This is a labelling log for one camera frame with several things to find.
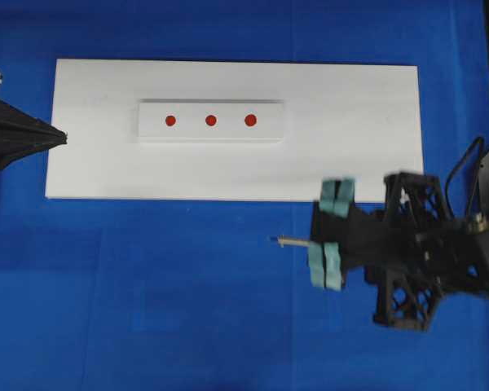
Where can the left gripper white rollers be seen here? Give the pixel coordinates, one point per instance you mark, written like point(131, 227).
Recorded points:
point(41, 135)

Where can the black truss wrist camera mount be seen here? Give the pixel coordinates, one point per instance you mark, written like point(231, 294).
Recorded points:
point(409, 283)

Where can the large white foam board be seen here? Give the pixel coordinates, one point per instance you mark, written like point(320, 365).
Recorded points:
point(340, 121)

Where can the blue table cloth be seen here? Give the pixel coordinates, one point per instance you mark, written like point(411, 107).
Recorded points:
point(159, 295)

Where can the red handled soldering iron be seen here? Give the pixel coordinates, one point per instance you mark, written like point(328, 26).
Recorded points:
point(285, 241)

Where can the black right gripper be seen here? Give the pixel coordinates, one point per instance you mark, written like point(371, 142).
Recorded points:
point(345, 237)

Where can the small raised white block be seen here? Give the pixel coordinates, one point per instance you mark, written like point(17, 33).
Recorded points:
point(210, 121)

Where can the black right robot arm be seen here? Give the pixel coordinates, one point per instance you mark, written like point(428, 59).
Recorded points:
point(467, 268)

